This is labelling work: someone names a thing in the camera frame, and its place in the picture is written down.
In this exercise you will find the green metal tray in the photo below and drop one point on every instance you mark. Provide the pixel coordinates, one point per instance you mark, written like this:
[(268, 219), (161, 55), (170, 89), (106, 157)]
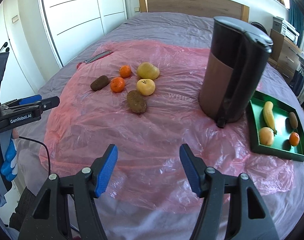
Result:
[(281, 147)]

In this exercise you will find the left blue gloved hand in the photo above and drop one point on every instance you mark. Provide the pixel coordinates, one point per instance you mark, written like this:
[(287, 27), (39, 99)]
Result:
[(10, 168)]

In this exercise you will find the black backpack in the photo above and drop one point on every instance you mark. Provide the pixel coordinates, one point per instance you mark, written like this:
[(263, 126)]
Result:
[(259, 26)]

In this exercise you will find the white door with handle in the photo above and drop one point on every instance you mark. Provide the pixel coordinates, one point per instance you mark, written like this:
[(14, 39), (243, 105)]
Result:
[(22, 77)]

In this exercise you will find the wooden headboard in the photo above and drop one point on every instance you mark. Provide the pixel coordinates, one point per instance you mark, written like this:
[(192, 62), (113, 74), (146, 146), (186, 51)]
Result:
[(201, 8)]

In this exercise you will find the pink plastic sheet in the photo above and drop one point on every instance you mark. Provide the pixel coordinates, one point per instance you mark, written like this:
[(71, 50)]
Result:
[(148, 172)]

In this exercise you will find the large green yellow apple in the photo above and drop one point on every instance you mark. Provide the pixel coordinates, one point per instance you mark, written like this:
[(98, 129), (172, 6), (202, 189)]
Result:
[(146, 70)]

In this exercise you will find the white printer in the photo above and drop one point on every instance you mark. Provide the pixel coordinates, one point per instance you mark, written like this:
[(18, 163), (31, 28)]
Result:
[(285, 28)]

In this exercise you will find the white wardrobe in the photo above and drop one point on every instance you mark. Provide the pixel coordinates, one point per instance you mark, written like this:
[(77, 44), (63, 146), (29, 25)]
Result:
[(75, 24)]

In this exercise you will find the small yellow apple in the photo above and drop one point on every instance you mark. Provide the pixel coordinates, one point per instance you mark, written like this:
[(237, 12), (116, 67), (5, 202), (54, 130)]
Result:
[(146, 87)]

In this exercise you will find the brown kiwi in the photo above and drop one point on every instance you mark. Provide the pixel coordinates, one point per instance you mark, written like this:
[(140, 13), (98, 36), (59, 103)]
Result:
[(293, 120), (136, 102), (99, 83)]

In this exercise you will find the black steel electric kettle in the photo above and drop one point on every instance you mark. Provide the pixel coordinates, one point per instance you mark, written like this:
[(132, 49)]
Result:
[(237, 58)]

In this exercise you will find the dark blue tote bag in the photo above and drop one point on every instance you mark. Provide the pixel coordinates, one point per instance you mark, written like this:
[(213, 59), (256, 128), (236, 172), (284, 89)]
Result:
[(297, 82)]

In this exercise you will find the orange mandarin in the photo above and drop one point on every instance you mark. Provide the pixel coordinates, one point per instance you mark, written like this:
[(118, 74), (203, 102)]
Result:
[(125, 71), (117, 84), (294, 139)]

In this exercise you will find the wooden drawer cabinet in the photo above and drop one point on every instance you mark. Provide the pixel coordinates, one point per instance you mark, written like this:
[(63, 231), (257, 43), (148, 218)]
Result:
[(284, 57)]

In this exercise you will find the teal curtain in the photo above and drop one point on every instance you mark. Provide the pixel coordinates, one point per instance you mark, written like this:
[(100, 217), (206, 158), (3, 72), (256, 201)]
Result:
[(296, 19)]

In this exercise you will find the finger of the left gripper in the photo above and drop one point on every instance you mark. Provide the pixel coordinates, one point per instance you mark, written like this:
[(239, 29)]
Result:
[(23, 101), (39, 106)]

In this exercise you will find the yellow banana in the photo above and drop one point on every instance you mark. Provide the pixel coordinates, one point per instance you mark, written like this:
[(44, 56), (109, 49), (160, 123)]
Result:
[(268, 116)]

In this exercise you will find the pale yellow spotted apple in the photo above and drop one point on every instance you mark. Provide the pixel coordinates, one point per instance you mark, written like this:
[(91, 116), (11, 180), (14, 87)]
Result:
[(266, 136)]

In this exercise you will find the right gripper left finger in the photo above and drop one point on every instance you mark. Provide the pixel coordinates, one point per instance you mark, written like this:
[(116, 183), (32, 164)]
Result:
[(48, 218)]

